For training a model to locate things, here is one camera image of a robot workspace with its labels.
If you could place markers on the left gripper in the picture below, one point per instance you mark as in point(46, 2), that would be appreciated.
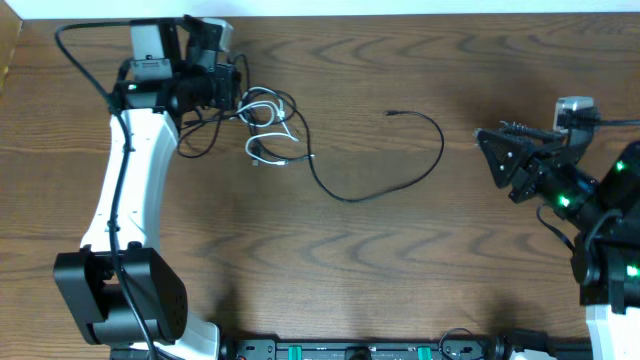
point(228, 79)

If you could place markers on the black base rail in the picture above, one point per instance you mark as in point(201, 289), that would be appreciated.
point(456, 343)

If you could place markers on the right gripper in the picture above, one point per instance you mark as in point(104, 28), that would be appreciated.
point(522, 184)

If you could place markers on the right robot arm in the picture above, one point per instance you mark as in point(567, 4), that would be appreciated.
point(605, 251)

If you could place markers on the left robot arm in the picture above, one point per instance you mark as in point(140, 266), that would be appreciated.
point(118, 288)

